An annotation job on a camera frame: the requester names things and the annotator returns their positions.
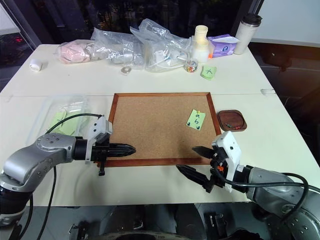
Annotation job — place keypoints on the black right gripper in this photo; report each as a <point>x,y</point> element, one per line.
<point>217,172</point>

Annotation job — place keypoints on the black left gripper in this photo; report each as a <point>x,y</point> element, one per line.
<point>100,151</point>

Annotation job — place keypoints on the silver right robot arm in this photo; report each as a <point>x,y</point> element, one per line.
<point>272,186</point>

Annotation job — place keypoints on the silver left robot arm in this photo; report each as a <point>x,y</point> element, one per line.
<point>50,147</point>

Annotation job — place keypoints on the green note with handwriting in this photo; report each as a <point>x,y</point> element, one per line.
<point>195,120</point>

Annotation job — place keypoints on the small red object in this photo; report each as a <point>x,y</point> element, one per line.
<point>237,128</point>

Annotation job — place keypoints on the light green paper sheet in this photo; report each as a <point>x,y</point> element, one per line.
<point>70,127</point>
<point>57,120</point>

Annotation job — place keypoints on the green sticky note pad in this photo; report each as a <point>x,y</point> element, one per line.
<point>208,72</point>

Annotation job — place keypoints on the small jar of pushpins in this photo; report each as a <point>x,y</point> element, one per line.
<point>191,66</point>

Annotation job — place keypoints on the brown wooden coaster tray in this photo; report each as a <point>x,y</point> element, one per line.
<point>232,120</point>

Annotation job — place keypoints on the clear plastic bag with notes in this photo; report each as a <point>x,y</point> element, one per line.
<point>67,107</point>

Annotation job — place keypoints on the clear crumpled plastic bag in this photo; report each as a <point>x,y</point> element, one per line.
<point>117,47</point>

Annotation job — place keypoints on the plastic bag with pink contents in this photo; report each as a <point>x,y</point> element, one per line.
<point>72,52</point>

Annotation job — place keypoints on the purple tissue pack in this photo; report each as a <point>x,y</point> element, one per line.
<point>222,46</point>

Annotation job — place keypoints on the white travel mug black lid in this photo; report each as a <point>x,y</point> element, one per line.
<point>245,35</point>

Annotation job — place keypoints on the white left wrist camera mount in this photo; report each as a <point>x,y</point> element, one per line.
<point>101,126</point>

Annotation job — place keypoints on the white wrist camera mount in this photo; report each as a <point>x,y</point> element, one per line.
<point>231,147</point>
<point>101,126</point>

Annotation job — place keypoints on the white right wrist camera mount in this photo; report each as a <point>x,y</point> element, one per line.
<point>231,147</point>

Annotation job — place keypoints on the cork board with wooden frame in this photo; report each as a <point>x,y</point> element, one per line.
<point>155,130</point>

